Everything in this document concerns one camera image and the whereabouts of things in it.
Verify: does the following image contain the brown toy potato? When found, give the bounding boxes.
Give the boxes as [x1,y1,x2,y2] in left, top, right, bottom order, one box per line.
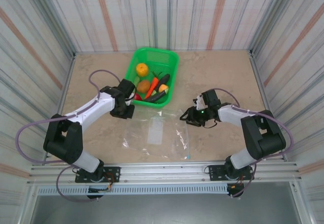
[136,79,151,94]

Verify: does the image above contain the clear zip-top bag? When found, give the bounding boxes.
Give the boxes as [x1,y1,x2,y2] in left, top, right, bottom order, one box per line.
[121,108,190,160]

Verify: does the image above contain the orange toy carrot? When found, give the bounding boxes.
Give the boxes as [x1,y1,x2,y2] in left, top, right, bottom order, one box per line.
[144,70,164,101]

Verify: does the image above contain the short dark toy eggplant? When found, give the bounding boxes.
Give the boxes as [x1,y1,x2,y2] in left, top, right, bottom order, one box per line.
[156,73,171,88]

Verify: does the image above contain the round yellow-orange toy fruit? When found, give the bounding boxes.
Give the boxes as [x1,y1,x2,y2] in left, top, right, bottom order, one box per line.
[136,62,149,77]

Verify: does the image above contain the green plastic mesh basket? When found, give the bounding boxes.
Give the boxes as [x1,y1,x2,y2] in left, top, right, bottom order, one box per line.
[124,47,180,109]

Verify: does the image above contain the aluminium table edge strip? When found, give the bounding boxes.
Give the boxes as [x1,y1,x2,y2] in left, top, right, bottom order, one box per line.
[57,53,76,120]
[249,49,288,162]

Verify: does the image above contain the thin black right gripper cable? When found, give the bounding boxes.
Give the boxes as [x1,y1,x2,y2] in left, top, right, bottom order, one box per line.
[204,119,218,130]

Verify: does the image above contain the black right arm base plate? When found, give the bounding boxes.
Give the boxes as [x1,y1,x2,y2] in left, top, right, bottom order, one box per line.
[204,165,255,183]

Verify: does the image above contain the aluminium mounting rail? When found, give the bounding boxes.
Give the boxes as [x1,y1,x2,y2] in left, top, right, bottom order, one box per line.
[29,161,302,184]

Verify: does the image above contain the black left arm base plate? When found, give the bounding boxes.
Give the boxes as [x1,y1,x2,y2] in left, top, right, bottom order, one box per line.
[75,166,121,184]

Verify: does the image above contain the thin red orange wire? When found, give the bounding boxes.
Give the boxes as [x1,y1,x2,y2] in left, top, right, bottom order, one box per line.
[104,172,114,192]
[232,174,248,189]

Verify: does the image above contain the slotted grey cable duct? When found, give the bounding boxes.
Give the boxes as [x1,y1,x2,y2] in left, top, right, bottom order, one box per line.
[36,185,230,196]

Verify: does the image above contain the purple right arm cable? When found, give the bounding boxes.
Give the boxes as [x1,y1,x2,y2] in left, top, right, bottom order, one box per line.
[214,87,294,199]

